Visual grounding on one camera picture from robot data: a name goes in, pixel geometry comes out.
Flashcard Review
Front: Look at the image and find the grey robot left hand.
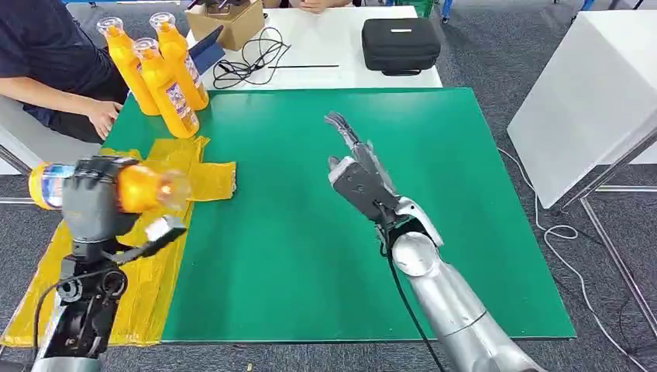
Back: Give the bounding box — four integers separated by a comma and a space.
61, 155, 142, 246

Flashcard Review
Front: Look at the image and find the person's right hand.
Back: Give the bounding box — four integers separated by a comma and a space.
86, 98, 124, 140

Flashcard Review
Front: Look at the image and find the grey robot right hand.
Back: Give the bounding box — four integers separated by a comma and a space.
324, 111, 399, 199

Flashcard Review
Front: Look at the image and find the orange drink bottle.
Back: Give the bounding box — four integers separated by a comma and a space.
28, 161, 194, 214
96, 16, 161, 117
149, 12, 211, 112
132, 37, 201, 140

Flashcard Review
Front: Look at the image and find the pale side table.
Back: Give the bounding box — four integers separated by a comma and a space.
0, 95, 101, 178

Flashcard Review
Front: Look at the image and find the green table mat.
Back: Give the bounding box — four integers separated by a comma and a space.
102, 87, 577, 344

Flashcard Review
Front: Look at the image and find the seated person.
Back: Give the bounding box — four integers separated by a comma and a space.
0, 0, 132, 146

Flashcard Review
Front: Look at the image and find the yellow plastic sheet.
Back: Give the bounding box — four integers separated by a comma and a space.
0, 135, 238, 349

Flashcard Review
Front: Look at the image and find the black carry case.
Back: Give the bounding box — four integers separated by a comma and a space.
361, 18, 442, 77

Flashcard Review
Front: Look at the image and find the white desk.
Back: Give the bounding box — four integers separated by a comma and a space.
184, 5, 443, 91

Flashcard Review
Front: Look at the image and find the cardboard box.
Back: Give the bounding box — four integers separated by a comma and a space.
184, 0, 266, 53

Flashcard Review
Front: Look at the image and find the black device in box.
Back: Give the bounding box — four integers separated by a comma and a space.
187, 0, 253, 16

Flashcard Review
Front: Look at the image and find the green crate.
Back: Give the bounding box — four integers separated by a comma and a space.
397, 0, 436, 19

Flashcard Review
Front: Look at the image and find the person across the desk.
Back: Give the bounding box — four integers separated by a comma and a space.
279, 0, 360, 15

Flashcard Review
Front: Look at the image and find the white side table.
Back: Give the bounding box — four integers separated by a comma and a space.
507, 10, 657, 210

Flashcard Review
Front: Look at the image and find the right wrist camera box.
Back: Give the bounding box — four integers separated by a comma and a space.
327, 156, 401, 222

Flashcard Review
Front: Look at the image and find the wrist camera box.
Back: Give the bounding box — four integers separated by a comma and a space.
115, 215, 188, 265
327, 156, 401, 222

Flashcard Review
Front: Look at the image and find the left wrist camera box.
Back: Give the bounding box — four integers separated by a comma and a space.
115, 215, 188, 265

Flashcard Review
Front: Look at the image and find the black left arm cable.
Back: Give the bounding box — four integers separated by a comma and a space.
31, 266, 120, 363

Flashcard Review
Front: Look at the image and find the black coiled cable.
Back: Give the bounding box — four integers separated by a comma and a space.
212, 26, 292, 91

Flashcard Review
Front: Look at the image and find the steel table frame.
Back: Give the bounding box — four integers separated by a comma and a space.
559, 128, 657, 337

